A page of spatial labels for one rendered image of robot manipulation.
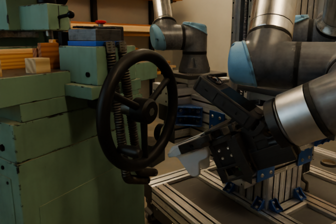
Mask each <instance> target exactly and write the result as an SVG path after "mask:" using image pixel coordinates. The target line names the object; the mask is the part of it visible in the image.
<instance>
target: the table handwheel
mask: <svg viewBox="0 0 336 224"><path fill-rule="evenodd" d="M141 61H148V62H151V63H153V64H155V65H156V66H157V67H158V68H159V70H160V71H161V73H162V75H163V77H164V79H163V80H162V81H161V83H160V84H159V85H158V87H157V88H156V89H155V91H154V92H153V93H152V94H151V95H150V97H149V98H143V97H136V98H134V99H133V100H130V99H128V98H126V97H124V96H123V95H121V94H119V93H117V92H115V91H116V88H117V86H118V84H119V82H120V80H121V78H122V77H123V75H124V74H125V73H126V71H127V70H128V69H129V68H130V67H131V66H133V65H134V64H136V63H138V62H141ZM165 87H166V88H167V96H168V106H167V114H166V120H165V123H164V127H163V130H162V132H161V134H160V137H159V139H158V140H157V142H156V143H155V145H154V146H153V148H152V149H151V150H150V151H148V124H151V123H152V122H153V121H154V120H155V119H156V117H157V114H158V106H157V103H156V102H155V100H156V99H157V98H158V96H159V95H160V93H161V92H162V91H163V89H164V88H165ZM113 100H115V101H117V102H119V103H121V105H120V106H121V107H120V109H121V110H120V111H121V113H122V114H123V115H128V116H130V118H131V120H132V121H134V122H138V123H140V131H141V150H142V152H143V154H142V157H140V158H138V159H128V158H126V157H124V156H123V155H121V154H120V153H119V152H118V151H117V148H116V146H115V144H114V141H113V137H112V133H111V123H110V116H111V112H112V113H113V105H112V101H113ZM87 105H88V107H89V108H91V109H96V131H97V137H98V141H99V144H100V147H101V149H102V151H103V153H104V155H105V157H106V158H107V159H108V160H109V162H110V163H111V164H113V165H114V166H115V167H117V168H118V169H120V170H123V171H127V172H135V171H140V170H142V169H144V168H146V167H148V166H149V165H151V164H152V163H153V162H154V161H155V160H156V159H157V158H158V157H159V156H160V155H161V154H162V152H163V151H164V149H165V148H166V146H167V144H168V142H169V140H170V138H171V135H172V133H173V130H174V127H175V123H176V118H177V112H178V89H177V83H176V79H175V76H174V73H173V71H172V68H171V67H170V65H169V63H168V62H167V61H166V59H165V58H164V57H163V56H162V55H160V54H159V53H157V52H156V51H154V50H151V49H144V48H142V49H136V50H133V51H131V52H129V53H127V54H125V55H124V56H123V57H121V58H120V59H119V60H118V61H117V62H116V63H115V64H114V66H113V67H112V68H111V70H110V71H109V73H108V74H107V76H106V78H105V80H104V82H103V85H102V87H101V90H100V93H99V97H98V99H94V100H89V99H88V100H87Z"/></svg>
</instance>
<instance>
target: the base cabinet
mask: <svg viewBox="0 0 336 224"><path fill-rule="evenodd" d="M0 224H145V197H144V184H127V183H125V182H124V180H123V178H122V174H121V169H119V168H117V167H115V166H114V165H113V164H111V163H110V162H109V160H108V159H107V158H106V156H105V155H104V153H103V151H102V148H101V146H100V143H99V140H98V135H96V136H93V137H90V138H88V139H85V140H82V141H79V142H77V143H74V144H71V145H68V146H66V147H63V148H60V149H58V150H55V151H52V152H49V153H47V154H44V155H41V156H38V157H36V158H33V159H30V160H27V161H25V162H22V163H19V164H15V163H13V162H10V161H8V160H6V159H3V158H1V157H0Z"/></svg>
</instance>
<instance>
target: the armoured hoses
mask: <svg viewBox="0 0 336 224"><path fill-rule="evenodd" d="M115 43H116V46H117V48H118V54H119V55H118V56H119V59H120V58H122V57H123V56H124V55H126V54H127V43H126V41H117V42H115V41H106V42H104V43H103V44H104V46H105V49H106V50H105V51H106V57H107V65H108V67H107V68H108V73H109V71H110V70H111V68H112V67H113V66H114V65H115V63H116V62H117V60H116V59H117V58H116V54H115V53H116V46H115ZM129 71H130V70H129V69H128V70H127V71H126V72H125V74H124V75H123V77H122V78H121V79H122V81H121V82H122V87H123V88H122V89H123V94H124V97H126V98H128V99H130V100H133V98H134V97H133V94H132V93H133V92H132V87H131V86H132V85H131V79H130V78H131V77H130V72H129ZM119 86H120V84H118V85H117V88H116V90H115V92H117V93H119V94H121V92H120V91H121V90H120V87H119ZM121 104H122V103H120V102H118V101H116V100H112V105H113V106H112V107H113V109H112V110H113V113H114V114H113V115H114V120H115V122H114V123H115V128H116V129H115V130H116V135H117V136H116V138H117V139H116V140H117V143H118V144H117V145H127V142H126V141H127V140H126V133H125V125H124V124H125V123H124V120H123V119H124V118H123V113H122V112H121ZM126 116H127V123H128V130H129V137H130V144H131V146H136V147H140V144H139V139H138V138H139V137H138V130H137V129H138V128H137V123H136V122H135V121H132V120H131V118H130V116H129V115H126ZM120 171H121V176H122V179H123V181H124V182H125V183H127V184H136V185H147V184H149V183H150V181H151V179H150V178H149V177H155V176H157V175H158V170H157V169H155V168H144V169H142V170H138V171H135V173H136V174H137V175H132V174H131V173H130V171H124V170H120Z"/></svg>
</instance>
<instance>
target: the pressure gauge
mask: <svg viewBox="0 0 336 224"><path fill-rule="evenodd" d="M164 125H165V124H164V123H159V124H157V125H156V127H155V129H154V138H155V139H156V141H158V139H159V137H160V135H161V133H162V130H163V128H164Z"/></svg>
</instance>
